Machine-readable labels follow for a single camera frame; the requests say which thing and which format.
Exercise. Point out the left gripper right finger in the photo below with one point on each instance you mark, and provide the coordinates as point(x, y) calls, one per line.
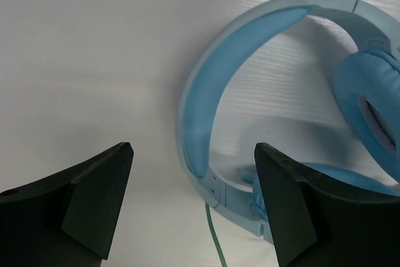
point(317, 219)

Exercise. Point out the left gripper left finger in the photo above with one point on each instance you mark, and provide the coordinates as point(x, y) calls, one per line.
point(68, 218)

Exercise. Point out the light blue headphones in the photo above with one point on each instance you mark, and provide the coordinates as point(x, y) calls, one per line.
point(366, 88)

